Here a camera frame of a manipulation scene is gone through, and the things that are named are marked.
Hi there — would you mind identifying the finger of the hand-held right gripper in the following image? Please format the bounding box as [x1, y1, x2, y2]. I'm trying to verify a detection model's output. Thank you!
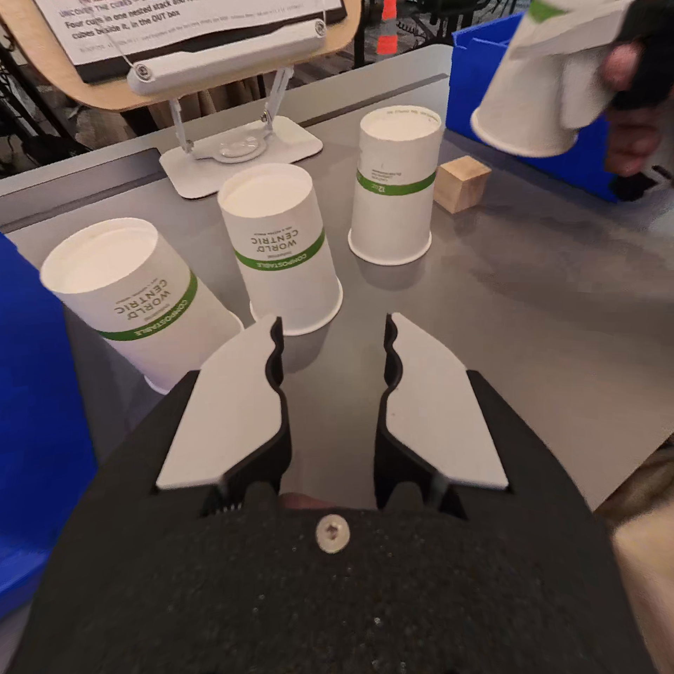
[510, 4, 638, 60]
[561, 50, 616, 131]

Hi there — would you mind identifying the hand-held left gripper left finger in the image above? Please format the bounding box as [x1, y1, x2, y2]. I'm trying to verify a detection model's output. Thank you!
[155, 314, 293, 516]

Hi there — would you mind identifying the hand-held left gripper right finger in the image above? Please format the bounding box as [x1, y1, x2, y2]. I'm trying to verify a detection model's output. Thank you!
[373, 313, 510, 510]

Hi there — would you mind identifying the white paper cup green band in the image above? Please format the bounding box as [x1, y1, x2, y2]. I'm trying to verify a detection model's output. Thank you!
[470, 0, 635, 159]
[348, 105, 442, 266]
[39, 217, 245, 396]
[217, 162, 344, 337]

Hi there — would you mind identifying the blue plastic bin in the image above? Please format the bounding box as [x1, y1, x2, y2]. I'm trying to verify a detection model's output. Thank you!
[446, 12, 633, 203]
[0, 232, 100, 622]

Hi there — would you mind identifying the person's right hand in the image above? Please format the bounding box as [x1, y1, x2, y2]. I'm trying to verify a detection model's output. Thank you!
[600, 42, 665, 177]

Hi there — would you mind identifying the wooden cube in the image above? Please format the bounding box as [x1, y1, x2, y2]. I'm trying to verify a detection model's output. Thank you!
[433, 155, 492, 214]

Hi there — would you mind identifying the orange traffic cone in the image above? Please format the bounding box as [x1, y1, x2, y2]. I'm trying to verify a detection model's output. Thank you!
[375, 0, 399, 56]

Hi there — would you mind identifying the instruction sheet on stand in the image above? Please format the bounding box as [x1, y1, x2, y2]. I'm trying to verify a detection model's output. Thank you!
[0, 0, 364, 200]

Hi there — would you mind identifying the printed instruction sheet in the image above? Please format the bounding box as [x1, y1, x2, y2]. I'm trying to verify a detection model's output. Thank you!
[34, 0, 345, 66]

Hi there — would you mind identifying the dark table cable flap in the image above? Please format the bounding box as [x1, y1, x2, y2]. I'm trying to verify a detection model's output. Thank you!
[0, 147, 162, 232]

